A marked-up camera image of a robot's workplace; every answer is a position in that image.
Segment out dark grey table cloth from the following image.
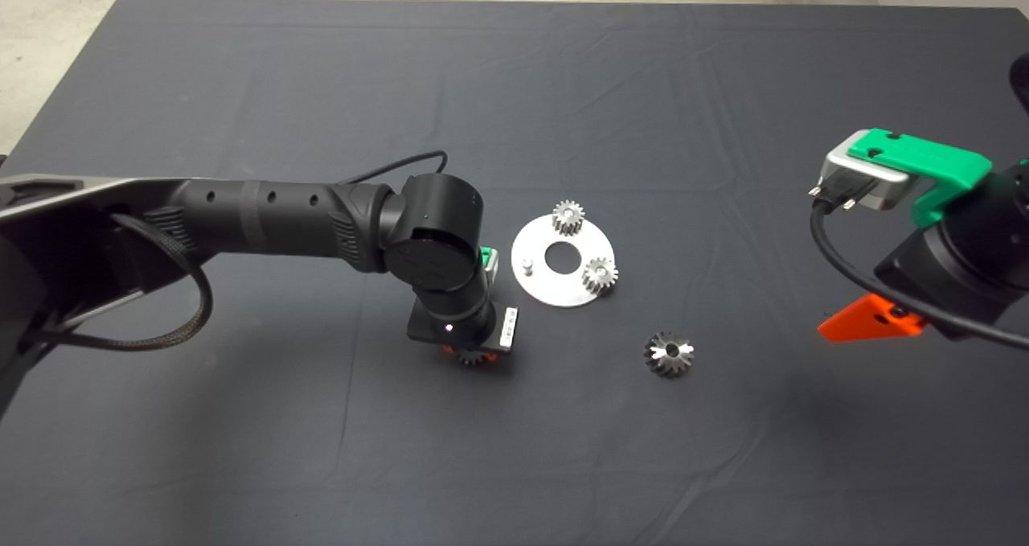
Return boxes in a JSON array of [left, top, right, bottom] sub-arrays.
[[0, 0, 1029, 546]]

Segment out green right wrist camera mount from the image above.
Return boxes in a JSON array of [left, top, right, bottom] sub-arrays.
[[848, 129, 994, 229]]

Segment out thick black right camera cable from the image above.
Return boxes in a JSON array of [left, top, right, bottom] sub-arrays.
[[808, 183, 1029, 352]]

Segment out braided black left arm cable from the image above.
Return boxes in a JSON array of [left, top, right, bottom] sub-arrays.
[[48, 212, 214, 352]]

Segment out large dark steel gear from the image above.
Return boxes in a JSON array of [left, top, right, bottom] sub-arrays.
[[643, 330, 696, 379]]

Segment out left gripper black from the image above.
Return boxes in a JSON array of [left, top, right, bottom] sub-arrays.
[[406, 298, 520, 359]]

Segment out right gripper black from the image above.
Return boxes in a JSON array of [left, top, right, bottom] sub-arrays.
[[817, 231, 1015, 344]]

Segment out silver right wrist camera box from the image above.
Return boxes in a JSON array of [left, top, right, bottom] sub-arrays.
[[822, 132, 913, 211]]

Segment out round metal plate with hole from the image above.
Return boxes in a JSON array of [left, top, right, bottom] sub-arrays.
[[511, 213, 617, 310]]

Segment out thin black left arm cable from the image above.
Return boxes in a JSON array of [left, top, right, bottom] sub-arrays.
[[342, 150, 449, 187]]

